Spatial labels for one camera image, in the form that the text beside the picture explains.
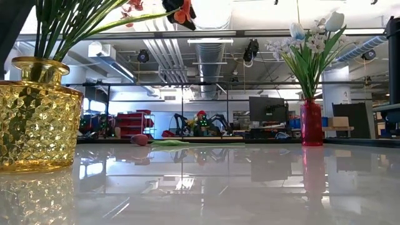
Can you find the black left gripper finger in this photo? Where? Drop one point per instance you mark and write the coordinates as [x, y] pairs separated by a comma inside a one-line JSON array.
[[190, 23], [170, 5]]

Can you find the pale blue tulip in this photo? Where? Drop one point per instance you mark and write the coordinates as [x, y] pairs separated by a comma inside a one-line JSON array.
[[297, 31]]

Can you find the dark red tulip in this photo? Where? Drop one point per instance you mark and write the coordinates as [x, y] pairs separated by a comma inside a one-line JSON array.
[[139, 139]]

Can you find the red glass vase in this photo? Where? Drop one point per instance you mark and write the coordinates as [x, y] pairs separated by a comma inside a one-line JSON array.
[[311, 125]]

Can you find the black background robot arm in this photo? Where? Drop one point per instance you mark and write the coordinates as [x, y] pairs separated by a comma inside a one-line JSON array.
[[179, 123], [223, 120]]

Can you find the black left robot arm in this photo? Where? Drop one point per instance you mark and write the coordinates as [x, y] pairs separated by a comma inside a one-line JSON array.
[[9, 25]]

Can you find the yellow glass vase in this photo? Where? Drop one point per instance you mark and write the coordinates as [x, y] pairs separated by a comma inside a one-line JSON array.
[[37, 125]]

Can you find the white ceiling light fixture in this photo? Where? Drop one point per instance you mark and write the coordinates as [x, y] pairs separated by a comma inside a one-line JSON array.
[[210, 41]]

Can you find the grey overhead beam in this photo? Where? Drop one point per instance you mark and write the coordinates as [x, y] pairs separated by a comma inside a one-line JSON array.
[[218, 33]]

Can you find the person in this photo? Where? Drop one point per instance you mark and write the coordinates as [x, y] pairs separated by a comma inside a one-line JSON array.
[[201, 113]]

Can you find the red storage shelf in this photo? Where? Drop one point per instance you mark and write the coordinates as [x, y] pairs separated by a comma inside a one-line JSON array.
[[131, 120]]

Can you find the black monitor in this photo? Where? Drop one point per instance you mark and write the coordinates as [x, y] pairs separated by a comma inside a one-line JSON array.
[[265, 109]]

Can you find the wooden workbench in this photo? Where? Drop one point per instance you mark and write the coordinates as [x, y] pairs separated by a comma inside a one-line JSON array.
[[175, 137]]

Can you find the background robot with green lights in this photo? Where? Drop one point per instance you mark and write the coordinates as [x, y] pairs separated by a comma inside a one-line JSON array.
[[103, 125]]

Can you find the blue storage bin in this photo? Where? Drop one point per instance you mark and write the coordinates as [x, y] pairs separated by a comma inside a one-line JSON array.
[[293, 122]]

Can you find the cardboard box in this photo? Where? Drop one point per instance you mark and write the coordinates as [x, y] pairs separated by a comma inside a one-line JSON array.
[[338, 121]]

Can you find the wooden table with grey legs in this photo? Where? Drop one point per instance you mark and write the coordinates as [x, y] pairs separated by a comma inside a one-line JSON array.
[[339, 128]]

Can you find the black panel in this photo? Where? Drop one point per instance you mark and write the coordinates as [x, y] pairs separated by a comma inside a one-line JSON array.
[[351, 120]]

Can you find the grey desk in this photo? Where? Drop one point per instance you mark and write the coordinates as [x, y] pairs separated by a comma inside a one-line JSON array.
[[387, 107]]

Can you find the silver ventilation duct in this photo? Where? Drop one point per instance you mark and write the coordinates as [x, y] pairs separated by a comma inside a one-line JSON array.
[[210, 68]]

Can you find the black ceiling camera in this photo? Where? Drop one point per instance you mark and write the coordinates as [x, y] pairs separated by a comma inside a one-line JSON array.
[[368, 54], [143, 56], [251, 50]]

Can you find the black background frame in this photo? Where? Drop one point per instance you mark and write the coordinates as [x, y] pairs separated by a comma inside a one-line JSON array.
[[182, 100]]

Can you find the black table frame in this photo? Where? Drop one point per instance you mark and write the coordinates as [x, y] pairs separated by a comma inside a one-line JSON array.
[[265, 141]]

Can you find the pale flexible duct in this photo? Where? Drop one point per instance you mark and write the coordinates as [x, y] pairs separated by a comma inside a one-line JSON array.
[[359, 48]]

